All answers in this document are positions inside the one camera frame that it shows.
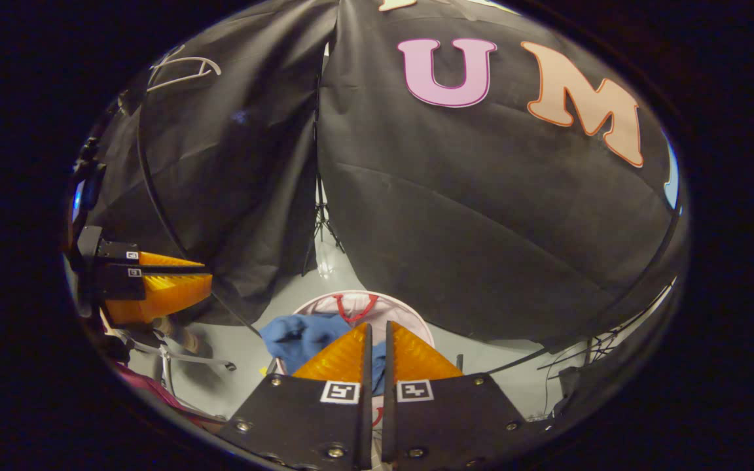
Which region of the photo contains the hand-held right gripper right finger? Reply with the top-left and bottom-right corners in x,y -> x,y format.
382,321 -> 548,468

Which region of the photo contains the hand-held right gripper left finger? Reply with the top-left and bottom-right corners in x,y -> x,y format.
217,322 -> 373,471

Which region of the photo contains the blue corduroy jacket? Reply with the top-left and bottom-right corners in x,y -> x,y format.
259,313 -> 387,396

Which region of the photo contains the pink laundry hamper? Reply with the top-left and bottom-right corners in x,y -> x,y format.
272,290 -> 437,419

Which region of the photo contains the white plastic hanger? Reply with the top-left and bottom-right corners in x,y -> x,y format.
147,44 -> 222,94

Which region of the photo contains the tan furry object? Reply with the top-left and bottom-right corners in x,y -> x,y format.
151,316 -> 202,357

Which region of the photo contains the person's maroon clothing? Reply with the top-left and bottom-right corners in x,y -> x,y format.
112,362 -> 222,434

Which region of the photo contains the black tripod stand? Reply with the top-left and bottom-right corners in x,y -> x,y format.
302,72 -> 346,277

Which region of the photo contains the black floor box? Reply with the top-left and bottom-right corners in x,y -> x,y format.
555,365 -> 590,418

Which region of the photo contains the black backdrop cloth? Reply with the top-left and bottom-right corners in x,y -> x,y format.
89,0 -> 689,347

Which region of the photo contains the white metal frame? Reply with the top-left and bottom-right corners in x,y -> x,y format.
125,327 -> 238,419

